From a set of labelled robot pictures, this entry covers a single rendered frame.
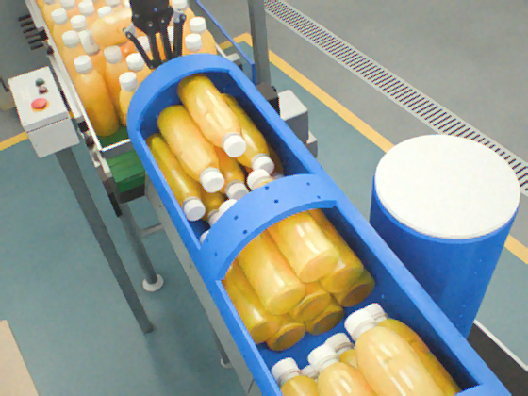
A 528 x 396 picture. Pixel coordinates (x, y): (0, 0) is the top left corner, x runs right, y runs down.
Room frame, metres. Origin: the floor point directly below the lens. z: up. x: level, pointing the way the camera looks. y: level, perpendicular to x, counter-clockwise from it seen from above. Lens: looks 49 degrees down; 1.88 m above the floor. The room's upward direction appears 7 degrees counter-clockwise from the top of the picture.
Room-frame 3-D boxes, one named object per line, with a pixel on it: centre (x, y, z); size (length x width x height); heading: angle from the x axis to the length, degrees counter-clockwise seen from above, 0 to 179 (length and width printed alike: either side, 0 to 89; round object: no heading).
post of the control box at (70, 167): (1.11, 0.50, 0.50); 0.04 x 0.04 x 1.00; 22
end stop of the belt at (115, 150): (1.09, 0.18, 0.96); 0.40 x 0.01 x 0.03; 112
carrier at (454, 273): (0.75, -0.36, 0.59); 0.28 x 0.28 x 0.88
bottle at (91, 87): (1.20, 0.40, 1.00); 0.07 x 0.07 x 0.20
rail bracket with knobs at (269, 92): (1.14, -0.02, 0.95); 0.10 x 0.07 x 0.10; 112
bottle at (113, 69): (1.22, 0.33, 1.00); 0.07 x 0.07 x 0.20
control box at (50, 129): (1.11, 0.50, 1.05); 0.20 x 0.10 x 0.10; 22
